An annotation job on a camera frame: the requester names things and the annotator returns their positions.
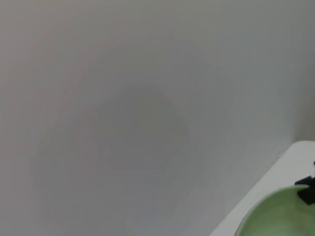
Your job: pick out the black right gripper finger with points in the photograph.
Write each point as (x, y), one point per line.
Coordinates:
(308, 193)

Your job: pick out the light green plate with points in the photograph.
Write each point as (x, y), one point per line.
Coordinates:
(275, 216)

